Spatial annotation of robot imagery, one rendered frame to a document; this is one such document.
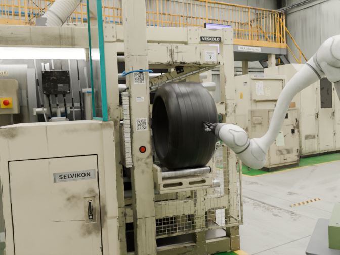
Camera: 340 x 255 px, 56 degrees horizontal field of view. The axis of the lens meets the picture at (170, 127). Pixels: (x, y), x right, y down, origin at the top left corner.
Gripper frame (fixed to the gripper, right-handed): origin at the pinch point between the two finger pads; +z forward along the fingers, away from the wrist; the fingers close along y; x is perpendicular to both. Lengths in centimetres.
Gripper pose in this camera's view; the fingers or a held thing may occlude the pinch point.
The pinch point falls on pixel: (206, 124)
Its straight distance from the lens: 191.0
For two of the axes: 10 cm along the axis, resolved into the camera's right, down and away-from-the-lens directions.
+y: -9.5, 0.6, -3.0
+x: 0.0, 9.8, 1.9
